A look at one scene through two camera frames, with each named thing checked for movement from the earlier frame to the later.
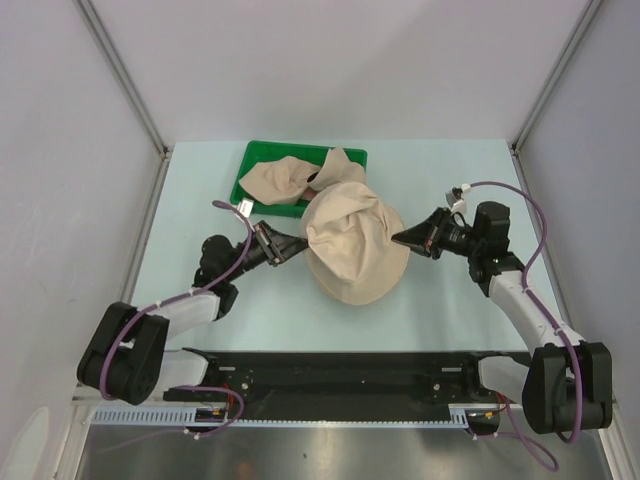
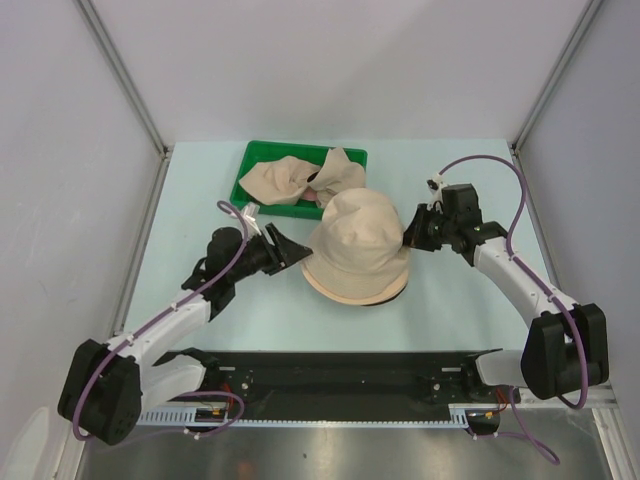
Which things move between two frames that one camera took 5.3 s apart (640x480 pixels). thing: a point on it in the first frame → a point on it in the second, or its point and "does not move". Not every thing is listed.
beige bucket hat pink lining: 356,268 → 374,298
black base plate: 271,382 does not move
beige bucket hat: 280,180 does not move
